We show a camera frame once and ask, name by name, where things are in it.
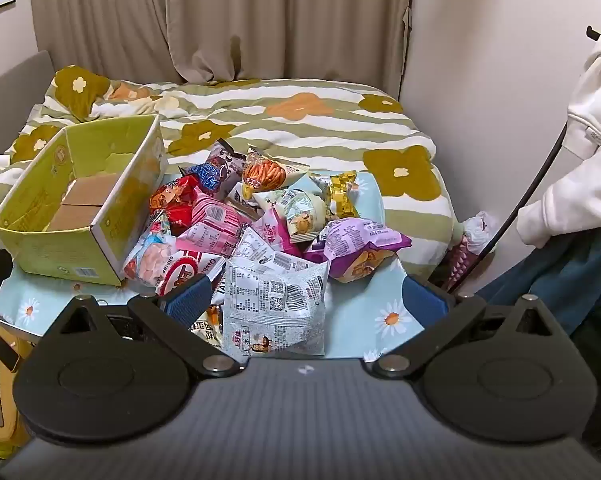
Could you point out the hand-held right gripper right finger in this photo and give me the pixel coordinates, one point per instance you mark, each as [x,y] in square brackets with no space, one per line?
[423,301]

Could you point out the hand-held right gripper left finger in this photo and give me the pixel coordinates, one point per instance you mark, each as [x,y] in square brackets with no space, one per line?
[190,301]

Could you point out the white red shrimp cracker packet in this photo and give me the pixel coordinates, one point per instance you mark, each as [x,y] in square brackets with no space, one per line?
[153,260]

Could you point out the green cardboard box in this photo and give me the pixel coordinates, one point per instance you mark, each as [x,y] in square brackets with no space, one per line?
[55,255]

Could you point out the pile of mixed snack bags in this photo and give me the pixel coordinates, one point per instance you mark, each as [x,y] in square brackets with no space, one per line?
[275,290]

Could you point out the blue daisy print tablecloth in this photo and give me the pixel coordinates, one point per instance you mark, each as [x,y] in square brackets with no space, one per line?
[380,280]

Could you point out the purple dotted object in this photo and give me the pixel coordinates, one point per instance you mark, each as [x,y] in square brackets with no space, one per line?
[460,260]

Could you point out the white plastic bag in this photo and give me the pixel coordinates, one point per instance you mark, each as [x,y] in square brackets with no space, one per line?
[480,227]

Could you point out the person's blue pants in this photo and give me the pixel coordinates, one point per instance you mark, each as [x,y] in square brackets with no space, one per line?
[570,280]

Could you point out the yellow bag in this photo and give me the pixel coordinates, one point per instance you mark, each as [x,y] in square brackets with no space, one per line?
[5,430]

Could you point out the grey headboard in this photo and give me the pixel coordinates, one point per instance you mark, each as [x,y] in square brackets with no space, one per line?
[10,85]

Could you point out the green striped floral duvet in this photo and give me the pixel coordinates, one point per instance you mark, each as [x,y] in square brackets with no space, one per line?
[290,130]

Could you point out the person's white hoodie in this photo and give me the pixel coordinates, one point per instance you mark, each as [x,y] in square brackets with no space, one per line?
[590,135]

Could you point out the beige curtain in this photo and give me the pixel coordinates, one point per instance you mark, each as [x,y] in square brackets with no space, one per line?
[230,10]

